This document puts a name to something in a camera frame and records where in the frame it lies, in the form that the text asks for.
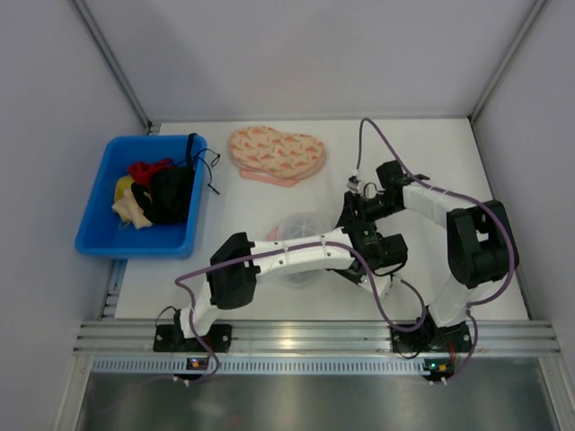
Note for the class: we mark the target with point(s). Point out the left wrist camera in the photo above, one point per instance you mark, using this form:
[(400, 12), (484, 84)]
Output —
[(385, 283)]

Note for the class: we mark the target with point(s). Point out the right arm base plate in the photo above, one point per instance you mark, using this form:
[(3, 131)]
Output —
[(431, 339)]

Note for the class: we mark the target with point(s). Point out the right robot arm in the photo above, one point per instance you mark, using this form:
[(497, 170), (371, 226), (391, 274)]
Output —
[(480, 244)]

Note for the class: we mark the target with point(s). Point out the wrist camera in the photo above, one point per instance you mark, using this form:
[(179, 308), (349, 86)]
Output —
[(385, 283), (355, 183)]

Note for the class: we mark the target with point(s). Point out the white mesh laundry bag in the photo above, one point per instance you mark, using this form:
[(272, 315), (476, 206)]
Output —
[(297, 226)]

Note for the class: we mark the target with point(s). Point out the perforated cable tray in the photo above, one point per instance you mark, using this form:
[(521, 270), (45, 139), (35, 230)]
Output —
[(267, 365)]

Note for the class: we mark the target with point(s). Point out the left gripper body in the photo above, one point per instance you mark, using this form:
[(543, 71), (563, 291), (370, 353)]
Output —
[(349, 273)]

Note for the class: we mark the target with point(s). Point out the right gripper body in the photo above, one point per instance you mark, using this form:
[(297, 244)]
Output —
[(349, 208)]

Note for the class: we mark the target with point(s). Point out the tulip print laundry bag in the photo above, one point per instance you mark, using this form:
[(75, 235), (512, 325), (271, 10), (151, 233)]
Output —
[(278, 158)]

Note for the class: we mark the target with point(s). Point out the beige garment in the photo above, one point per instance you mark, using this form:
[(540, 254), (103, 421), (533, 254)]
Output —
[(128, 209)]

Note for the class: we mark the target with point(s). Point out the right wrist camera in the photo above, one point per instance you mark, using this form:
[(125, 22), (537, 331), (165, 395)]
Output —
[(355, 183)]

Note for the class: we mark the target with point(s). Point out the aluminium mounting rail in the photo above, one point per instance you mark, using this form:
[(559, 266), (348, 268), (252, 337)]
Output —
[(318, 338)]

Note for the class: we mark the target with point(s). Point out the black garment with straps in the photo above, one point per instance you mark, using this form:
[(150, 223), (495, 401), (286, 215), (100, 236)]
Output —
[(167, 198)]

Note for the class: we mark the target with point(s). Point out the red garment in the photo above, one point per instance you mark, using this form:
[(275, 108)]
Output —
[(142, 172)]

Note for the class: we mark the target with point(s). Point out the blue plastic bin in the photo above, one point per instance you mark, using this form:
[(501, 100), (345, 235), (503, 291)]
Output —
[(100, 234)]

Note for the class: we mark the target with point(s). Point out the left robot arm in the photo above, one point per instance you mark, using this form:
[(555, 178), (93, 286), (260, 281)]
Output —
[(239, 265)]

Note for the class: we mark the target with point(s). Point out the yellow garment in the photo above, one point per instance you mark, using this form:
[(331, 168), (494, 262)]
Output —
[(122, 184)]

